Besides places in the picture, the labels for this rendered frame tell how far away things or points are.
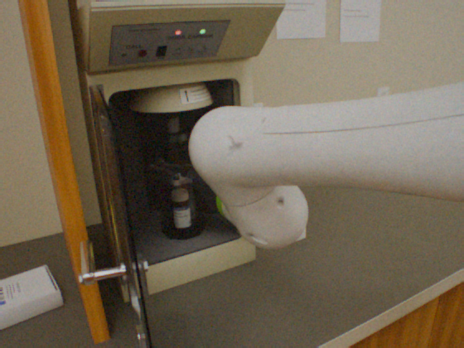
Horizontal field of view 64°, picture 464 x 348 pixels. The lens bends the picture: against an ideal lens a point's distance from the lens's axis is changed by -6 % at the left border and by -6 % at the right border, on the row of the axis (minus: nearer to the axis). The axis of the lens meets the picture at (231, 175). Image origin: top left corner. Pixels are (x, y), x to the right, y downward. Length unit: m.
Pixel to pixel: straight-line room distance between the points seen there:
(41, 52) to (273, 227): 0.39
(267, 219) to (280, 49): 0.91
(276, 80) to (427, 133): 1.06
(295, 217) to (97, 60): 0.38
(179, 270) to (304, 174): 0.51
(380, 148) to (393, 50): 1.41
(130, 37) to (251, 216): 0.32
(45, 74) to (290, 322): 0.60
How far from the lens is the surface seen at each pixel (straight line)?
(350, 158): 0.38
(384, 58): 1.72
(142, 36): 0.63
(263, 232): 0.54
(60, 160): 0.62
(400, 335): 1.02
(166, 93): 0.77
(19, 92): 1.12
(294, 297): 0.85
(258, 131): 0.43
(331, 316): 0.81
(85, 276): 0.49
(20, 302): 0.89
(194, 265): 0.88
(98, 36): 0.61
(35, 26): 0.59
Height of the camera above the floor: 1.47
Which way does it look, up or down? 21 degrees down
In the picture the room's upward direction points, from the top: 2 degrees counter-clockwise
